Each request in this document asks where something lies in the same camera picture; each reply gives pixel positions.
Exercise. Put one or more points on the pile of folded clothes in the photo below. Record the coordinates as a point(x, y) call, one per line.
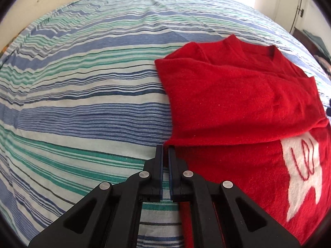
point(319, 41)

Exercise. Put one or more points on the black wall bracket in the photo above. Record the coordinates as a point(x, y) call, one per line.
point(301, 11)

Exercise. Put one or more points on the dark wooden dresser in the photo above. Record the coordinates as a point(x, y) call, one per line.
point(302, 37)

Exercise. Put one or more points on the striped bed cover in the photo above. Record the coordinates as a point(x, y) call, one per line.
point(77, 95)

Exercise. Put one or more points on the red knitted sweater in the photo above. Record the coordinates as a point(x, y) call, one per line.
point(232, 95)

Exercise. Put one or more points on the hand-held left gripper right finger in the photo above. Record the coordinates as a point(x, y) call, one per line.
point(172, 170)

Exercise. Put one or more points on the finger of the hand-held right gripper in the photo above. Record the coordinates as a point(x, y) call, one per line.
point(329, 109)

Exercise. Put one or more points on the beige headboard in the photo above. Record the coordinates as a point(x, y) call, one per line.
point(38, 2)

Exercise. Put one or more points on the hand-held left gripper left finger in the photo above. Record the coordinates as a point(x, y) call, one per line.
point(157, 165)

